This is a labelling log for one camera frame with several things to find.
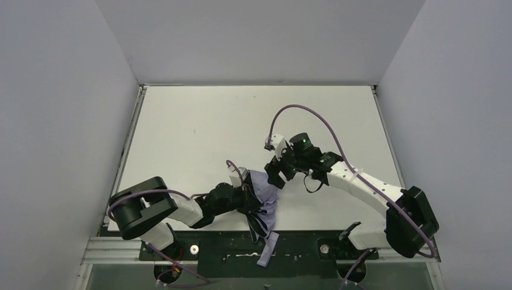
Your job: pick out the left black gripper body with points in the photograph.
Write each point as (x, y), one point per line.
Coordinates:
(248, 199)

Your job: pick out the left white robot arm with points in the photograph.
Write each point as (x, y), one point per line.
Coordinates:
(140, 210)

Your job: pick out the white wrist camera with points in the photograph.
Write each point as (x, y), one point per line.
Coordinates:
(275, 142)
(236, 180)

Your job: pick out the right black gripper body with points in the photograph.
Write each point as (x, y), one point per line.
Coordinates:
(281, 168)

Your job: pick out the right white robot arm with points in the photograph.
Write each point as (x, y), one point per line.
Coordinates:
(409, 222)

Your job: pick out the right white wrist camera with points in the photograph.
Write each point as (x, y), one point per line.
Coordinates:
(275, 142)

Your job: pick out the black and lavender folding umbrella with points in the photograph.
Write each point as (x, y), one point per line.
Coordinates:
(264, 204)

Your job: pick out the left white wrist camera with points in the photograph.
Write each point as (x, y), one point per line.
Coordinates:
(236, 180)

